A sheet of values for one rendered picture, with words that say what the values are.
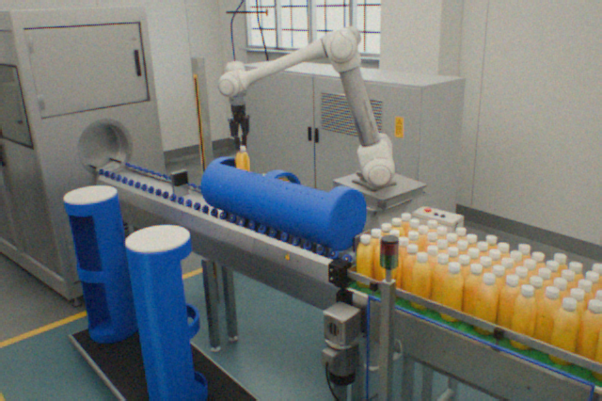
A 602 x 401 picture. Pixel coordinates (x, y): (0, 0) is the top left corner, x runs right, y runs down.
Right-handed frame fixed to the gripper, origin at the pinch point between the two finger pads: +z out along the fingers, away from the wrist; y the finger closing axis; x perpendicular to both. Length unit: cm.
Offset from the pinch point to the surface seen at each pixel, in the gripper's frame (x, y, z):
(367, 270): 98, 22, 34
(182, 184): -48, 7, 30
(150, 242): 15, 69, 28
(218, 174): 0.3, 16.8, 13.0
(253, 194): 28.7, 19.3, 17.0
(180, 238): 22, 58, 28
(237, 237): 13.7, 19.0, 43.8
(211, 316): -21, 16, 106
